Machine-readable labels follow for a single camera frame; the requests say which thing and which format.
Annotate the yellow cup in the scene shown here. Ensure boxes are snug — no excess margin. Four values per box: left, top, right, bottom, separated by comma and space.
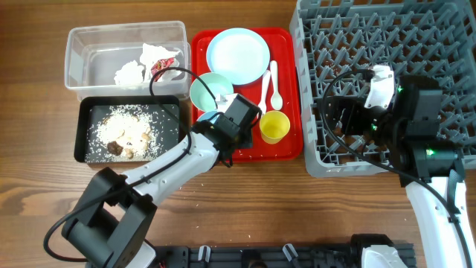
259, 110, 291, 144

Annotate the red snack wrapper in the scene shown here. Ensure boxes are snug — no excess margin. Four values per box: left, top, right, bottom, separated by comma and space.
150, 57, 176, 82

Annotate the food scraps and rice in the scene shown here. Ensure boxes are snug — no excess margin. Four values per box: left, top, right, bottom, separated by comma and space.
84, 104, 180, 163

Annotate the white napkin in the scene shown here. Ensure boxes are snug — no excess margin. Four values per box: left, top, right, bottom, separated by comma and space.
139, 43, 181, 82
114, 60, 145, 85

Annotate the light blue bowl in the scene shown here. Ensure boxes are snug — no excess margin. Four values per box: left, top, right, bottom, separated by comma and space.
197, 110, 218, 124

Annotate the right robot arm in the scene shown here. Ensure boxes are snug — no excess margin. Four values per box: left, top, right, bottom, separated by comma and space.
320, 75, 475, 267

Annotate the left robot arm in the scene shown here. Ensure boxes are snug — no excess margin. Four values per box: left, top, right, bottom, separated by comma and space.
61, 111, 262, 267

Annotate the grey dishwasher rack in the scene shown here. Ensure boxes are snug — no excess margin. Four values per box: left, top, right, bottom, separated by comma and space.
289, 0, 475, 177

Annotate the black food waste tray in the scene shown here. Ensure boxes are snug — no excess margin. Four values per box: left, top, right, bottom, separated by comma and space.
74, 95, 180, 164

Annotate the clear plastic waste bin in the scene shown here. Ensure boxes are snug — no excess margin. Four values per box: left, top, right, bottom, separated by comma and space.
64, 21, 191, 100

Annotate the white plastic fork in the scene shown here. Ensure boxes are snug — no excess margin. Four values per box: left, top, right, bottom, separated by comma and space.
258, 70, 271, 114

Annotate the red serving tray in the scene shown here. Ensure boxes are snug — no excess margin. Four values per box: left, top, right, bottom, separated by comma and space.
191, 28, 303, 162

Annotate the green bowl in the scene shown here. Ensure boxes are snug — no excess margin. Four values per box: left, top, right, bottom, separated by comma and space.
190, 72, 234, 112

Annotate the white plastic spoon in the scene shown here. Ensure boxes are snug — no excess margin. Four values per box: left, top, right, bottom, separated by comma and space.
269, 60, 283, 110

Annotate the light blue plate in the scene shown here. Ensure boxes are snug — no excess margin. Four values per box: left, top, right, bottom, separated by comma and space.
206, 28, 271, 86

